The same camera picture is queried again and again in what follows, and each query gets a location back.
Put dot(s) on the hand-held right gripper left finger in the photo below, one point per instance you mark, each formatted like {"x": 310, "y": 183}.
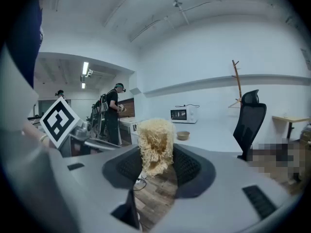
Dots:
{"x": 92, "y": 183}

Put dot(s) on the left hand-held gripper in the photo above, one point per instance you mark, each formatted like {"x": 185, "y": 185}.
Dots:
{"x": 59, "y": 122}

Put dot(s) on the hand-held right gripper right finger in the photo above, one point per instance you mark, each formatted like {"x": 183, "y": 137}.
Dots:
{"x": 223, "y": 190}

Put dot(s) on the beige fibrous loofah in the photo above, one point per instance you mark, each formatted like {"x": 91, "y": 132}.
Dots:
{"x": 155, "y": 139}

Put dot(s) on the brown bowl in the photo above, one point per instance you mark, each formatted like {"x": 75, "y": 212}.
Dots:
{"x": 182, "y": 135}

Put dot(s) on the person's left forearm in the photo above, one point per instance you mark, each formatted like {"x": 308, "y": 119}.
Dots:
{"x": 32, "y": 131}

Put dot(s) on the white side table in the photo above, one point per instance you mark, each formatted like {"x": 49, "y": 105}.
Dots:
{"x": 128, "y": 126}

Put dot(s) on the black mesh office chair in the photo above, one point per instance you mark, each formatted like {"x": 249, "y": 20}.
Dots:
{"x": 250, "y": 120}

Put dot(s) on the long fluorescent tube light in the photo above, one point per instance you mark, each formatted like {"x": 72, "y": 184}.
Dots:
{"x": 85, "y": 68}

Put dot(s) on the white microwave oven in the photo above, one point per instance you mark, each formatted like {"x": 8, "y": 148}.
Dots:
{"x": 184, "y": 114}

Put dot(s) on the wooden clothes hanger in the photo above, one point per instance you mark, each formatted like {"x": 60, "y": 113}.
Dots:
{"x": 235, "y": 104}

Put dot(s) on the light wooden side table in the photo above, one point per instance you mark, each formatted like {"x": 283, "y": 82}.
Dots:
{"x": 291, "y": 119}

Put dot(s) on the wooden coat rack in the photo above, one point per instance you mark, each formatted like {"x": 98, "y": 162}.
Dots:
{"x": 237, "y": 81}

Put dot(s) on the person's dark shirt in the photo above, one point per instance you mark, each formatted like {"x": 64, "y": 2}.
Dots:
{"x": 24, "y": 38}

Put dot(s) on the white security camera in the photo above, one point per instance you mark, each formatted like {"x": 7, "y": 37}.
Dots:
{"x": 90, "y": 73}

